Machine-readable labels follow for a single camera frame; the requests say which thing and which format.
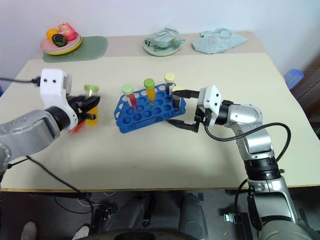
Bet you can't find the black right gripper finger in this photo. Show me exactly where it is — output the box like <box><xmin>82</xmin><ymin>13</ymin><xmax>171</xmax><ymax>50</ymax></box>
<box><xmin>166</xmin><ymin>119</ymin><xmax>200</xmax><ymax>133</ymax></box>
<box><xmin>171</xmin><ymin>88</ymin><xmax>201</xmax><ymax>99</ymax></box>

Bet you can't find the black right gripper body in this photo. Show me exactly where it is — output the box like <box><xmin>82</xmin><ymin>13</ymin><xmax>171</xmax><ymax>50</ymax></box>
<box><xmin>193</xmin><ymin>104</ymin><xmax>211</xmax><ymax>127</ymax></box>

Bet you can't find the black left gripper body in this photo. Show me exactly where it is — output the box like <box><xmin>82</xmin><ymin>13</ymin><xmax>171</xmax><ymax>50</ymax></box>
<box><xmin>66</xmin><ymin>95</ymin><xmax>87</xmax><ymax>126</ymax></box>

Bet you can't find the yellow test tube green cap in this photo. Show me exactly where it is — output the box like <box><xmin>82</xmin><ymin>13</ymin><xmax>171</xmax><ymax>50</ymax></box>
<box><xmin>83</xmin><ymin>84</ymin><xmax>101</xmax><ymax>129</ymax></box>

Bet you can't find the dark test tube yellow cap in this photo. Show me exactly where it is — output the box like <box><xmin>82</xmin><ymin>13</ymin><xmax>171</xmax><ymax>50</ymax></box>
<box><xmin>163</xmin><ymin>72</ymin><xmax>176</xmax><ymax>96</ymax></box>
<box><xmin>171</xmin><ymin>85</ymin><xmax>185</xmax><ymax>113</ymax></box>

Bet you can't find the orange test tube green cap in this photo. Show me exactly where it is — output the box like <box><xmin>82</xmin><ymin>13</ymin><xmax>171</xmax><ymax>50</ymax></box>
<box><xmin>143</xmin><ymin>77</ymin><xmax>157</xmax><ymax>106</ymax></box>

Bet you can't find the blue test tube rack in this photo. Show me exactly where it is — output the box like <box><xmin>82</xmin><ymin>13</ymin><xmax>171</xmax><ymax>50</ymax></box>
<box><xmin>113</xmin><ymin>84</ymin><xmax>187</xmax><ymax>134</ymax></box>

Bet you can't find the red test tube green cap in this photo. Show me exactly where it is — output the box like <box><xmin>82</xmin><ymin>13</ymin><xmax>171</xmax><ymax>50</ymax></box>
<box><xmin>121</xmin><ymin>84</ymin><xmax>138</xmax><ymax>111</ymax></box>

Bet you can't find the pale green plate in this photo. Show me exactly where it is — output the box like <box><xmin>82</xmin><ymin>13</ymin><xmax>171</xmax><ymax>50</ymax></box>
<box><xmin>142</xmin><ymin>36</ymin><xmax>187</xmax><ymax>57</ymax></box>

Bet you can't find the green placemat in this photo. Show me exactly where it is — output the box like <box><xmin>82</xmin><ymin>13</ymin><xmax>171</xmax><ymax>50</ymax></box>
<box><xmin>42</xmin><ymin>35</ymin><xmax>109</xmax><ymax>64</ymax></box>

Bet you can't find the light blue cloth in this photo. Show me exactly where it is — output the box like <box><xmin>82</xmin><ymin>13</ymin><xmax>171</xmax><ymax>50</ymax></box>
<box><xmin>191</xmin><ymin>27</ymin><xmax>249</xmax><ymax>55</ymax></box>

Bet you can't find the pale green plastic bag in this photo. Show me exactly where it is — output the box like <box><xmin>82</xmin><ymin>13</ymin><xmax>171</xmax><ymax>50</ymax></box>
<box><xmin>144</xmin><ymin>27</ymin><xmax>180</xmax><ymax>49</ymax></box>

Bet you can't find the pink plate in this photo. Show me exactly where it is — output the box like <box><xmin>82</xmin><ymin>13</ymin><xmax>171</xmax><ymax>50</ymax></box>
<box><xmin>40</xmin><ymin>34</ymin><xmax>81</xmax><ymax>53</ymax></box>

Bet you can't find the dark green toy fruit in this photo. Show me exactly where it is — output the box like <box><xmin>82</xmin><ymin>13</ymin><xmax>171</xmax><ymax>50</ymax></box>
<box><xmin>51</xmin><ymin>33</ymin><xmax>68</xmax><ymax>47</ymax></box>

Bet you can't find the pink toy peach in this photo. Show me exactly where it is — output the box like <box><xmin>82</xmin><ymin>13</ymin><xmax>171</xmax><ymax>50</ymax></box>
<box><xmin>57</xmin><ymin>22</ymin><xmax>77</xmax><ymax>41</ymax></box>

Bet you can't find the orange toy fruit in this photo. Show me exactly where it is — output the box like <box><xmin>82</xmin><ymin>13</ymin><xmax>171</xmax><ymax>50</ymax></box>
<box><xmin>45</xmin><ymin>28</ymin><xmax>60</xmax><ymax>39</ymax></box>

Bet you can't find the dark grey rounded shape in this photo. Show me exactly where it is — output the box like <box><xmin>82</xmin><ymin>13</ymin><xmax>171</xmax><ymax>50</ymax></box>
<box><xmin>178</xmin><ymin>193</ymin><xmax>209</xmax><ymax>240</ymax></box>
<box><xmin>106</xmin><ymin>193</ymin><xmax>154</xmax><ymax>235</ymax></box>

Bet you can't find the black box under table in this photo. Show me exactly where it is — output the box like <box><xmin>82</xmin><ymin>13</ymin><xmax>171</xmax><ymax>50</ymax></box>
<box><xmin>91</xmin><ymin>202</ymin><xmax>119</xmax><ymax>229</ymax></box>

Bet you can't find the blue ribbed plastic bottle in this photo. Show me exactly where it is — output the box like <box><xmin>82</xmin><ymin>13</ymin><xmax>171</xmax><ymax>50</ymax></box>
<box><xmin>284</xmin><ymin>68</ymin><xmax>305</xmax><ymax>90</ymax></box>

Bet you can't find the brown wooden furniture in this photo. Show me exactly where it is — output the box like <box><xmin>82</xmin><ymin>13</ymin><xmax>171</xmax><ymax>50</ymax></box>
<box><xmin>289</xmin><ymin>56</ymin><xmax>320</xmax><ymax>141</ymax></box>

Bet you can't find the white shoe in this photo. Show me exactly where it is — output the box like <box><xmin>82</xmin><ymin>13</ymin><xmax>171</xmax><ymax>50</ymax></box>
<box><xmin>71</xmin><ymin>224</ymin><xmax>91</xmax><ymax>240</ymax></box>

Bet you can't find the grey shoe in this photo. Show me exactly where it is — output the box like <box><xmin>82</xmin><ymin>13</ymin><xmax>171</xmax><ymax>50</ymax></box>
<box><xmin>20</xmin><ymin>221</ymin><xmax>39</xmax><ymax>240</ymax></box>

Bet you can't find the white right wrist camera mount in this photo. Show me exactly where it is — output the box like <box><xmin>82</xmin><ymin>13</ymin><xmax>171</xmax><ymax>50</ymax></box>
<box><xmin>197</xmin><ymin>84</ymin><xmax>224</xmax><ymax>126</ymax></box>

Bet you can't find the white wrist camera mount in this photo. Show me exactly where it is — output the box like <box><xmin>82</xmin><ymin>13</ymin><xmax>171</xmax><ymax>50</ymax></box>
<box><xmin>197</xmin><ymin>84</ymin><xmax>224</xmax><ymax>126</ymax></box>
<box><xmin>39</xmin><ymin>68</ymin><xmax>79</xmax><ymax>131</ymax></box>

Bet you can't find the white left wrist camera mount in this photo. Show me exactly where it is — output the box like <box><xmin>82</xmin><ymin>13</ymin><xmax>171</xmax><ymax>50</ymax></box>
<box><xmin>39</xmin><ymin>68</ymin><xmax>79</xmax><ymax>131</ymax></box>

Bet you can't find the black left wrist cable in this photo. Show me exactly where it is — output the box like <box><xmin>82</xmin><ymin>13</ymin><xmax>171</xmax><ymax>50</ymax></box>
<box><xmin>0</xmin><ymin>76</ymin><xmax>42</xmax><ymax>85</ymax></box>

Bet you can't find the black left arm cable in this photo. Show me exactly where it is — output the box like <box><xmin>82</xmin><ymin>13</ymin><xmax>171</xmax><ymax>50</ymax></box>
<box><xmin>6</xmin><ymin>154</ymin><xmax>94</xmax><ymax>215</ymax></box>

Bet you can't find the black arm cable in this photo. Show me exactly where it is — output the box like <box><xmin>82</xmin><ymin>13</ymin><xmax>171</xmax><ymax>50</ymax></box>
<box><xmin>204</xmin><ymin>121</ymin><xmax>293</xmax><ymax>164</ymax></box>
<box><xmin>6</xmin><ymin>154</ymin><xmax>94</xmax><ymax>215</ymax></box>

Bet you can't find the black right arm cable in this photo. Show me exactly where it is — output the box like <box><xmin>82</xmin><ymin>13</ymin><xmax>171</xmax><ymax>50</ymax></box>
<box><xmin>204</xmin><ymin>121</ymin><xmax>293</xmax><ymax>164</ymax></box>

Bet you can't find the metal bracket under table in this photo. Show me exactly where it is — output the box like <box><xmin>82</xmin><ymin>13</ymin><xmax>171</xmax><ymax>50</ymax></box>
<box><xmin>223</xmin><ymin>211</ymin><xmax>252</xmax><ymax>240</ymax></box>

